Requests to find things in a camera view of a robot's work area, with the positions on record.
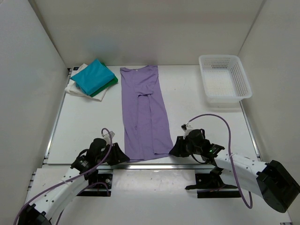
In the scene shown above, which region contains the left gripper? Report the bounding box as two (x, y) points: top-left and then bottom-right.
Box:
(97, 142), (130, 165)

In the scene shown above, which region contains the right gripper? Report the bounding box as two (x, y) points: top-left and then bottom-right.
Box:
(170, 136), (202, 158)

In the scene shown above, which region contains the purple t shirt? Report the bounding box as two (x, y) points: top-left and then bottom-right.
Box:
(120, 66), (173, 162)

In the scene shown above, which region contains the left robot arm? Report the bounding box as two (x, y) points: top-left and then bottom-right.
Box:
(14, 138), (129, 225)

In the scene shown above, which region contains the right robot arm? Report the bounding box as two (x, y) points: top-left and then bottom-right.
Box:
(169, 129), (300, 213)

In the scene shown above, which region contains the green folded t shirt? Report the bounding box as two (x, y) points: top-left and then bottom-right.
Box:
(88, 60), (118, 97)

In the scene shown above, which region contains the white folded t shirt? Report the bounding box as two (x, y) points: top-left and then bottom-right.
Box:
(65, 64), (107, 102)

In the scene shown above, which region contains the teal folded t shirt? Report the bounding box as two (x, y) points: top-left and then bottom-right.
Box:
(71, 59), (115, 96)

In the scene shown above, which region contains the white plastic basket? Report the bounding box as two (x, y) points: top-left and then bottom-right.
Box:
(199, 54), (252, 105)

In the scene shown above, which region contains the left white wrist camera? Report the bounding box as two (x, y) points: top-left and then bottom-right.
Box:
(102, 131), (115, 145)

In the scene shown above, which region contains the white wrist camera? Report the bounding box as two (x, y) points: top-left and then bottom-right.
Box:
(181, 123), (193, 139)
(102, 131), (115, 145)

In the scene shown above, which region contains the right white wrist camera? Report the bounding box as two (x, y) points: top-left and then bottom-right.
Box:
(181, 123), (193, 139)

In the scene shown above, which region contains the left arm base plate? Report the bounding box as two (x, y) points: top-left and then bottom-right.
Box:
(78, 170), (113, 197)

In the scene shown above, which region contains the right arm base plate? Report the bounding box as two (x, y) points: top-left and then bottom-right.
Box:
(185, 167), (241, 199)

